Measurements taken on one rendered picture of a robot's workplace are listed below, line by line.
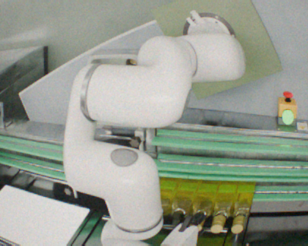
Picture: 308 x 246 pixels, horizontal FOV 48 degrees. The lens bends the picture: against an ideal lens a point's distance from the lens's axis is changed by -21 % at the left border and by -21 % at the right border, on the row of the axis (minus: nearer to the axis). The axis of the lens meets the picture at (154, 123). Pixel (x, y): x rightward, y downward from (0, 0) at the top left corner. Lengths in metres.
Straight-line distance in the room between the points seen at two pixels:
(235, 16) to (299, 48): 0.26
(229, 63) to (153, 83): 0.20
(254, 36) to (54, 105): 0.77
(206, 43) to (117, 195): 0.31
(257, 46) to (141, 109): 0.63
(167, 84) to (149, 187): 0.14
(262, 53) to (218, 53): 0.43
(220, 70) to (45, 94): 0.89
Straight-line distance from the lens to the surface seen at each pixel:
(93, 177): 0.58
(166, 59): 0.58
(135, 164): 0.57
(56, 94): 1.46
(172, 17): 1.15
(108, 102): 0.58
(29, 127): 1.51
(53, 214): 1.30
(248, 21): 1.12
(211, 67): 0.72
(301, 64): 1.24
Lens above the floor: 1.95
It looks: 62 degrees down
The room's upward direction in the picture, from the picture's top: 146 degrees counter-clockwise
